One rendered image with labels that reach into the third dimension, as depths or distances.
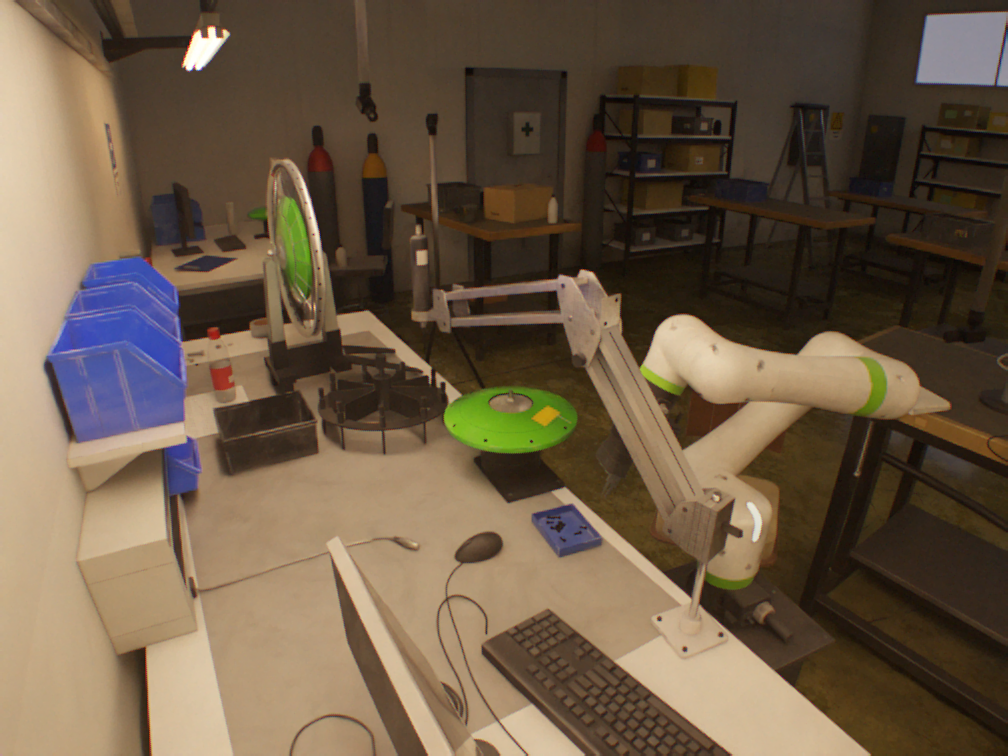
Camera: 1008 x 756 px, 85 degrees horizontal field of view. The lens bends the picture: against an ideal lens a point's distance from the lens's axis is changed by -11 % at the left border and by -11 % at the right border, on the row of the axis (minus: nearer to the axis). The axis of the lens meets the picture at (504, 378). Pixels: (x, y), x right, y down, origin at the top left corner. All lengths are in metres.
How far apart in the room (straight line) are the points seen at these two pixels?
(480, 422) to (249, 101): 4.72
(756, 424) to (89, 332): 1.37
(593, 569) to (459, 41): 5.62
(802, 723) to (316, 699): 0.74
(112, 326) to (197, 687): 0.69
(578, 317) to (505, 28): 5.72
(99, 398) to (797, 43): 9.20
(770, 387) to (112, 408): 1.13
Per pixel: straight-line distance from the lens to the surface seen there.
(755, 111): 8.98
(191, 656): 1.19
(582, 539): 1.31
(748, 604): 1.32
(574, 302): 1.00
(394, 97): 6.08
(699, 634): 1.15
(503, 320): 1.14
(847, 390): 1.23
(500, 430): 1.35
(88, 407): 1.21
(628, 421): 1.02
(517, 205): 4.34
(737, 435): 1.38
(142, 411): 1.21
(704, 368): 1.04
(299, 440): 1.61
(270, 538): 1.38
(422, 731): 0.60
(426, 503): 1.41
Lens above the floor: 1.74
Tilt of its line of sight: 24 degrees down
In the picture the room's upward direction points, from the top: straight up
